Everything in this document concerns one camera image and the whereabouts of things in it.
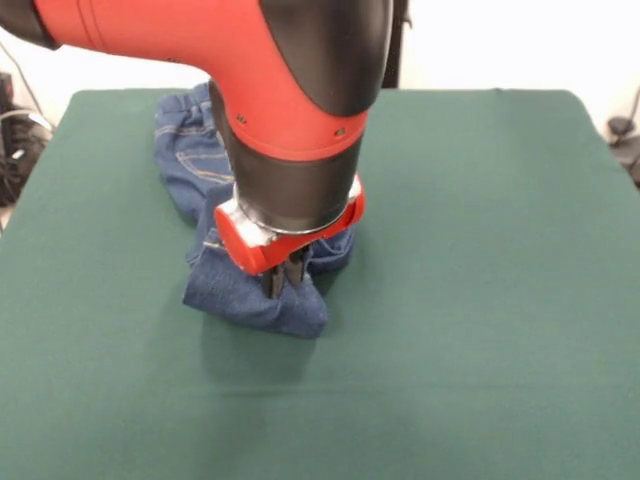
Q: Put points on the black floor device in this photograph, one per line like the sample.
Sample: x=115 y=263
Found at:
x=625 y=145

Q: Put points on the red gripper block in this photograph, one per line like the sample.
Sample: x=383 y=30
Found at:
x=245 y=247

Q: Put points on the dark green table cloth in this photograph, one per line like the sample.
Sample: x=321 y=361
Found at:
x=450 y=300

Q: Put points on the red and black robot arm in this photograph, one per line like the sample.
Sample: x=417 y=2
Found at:
x=250 y=60

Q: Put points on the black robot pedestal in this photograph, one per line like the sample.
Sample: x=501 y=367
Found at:
x=400 y=45

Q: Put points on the blue denim jeans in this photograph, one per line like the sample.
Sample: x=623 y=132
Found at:
x=190 y=155

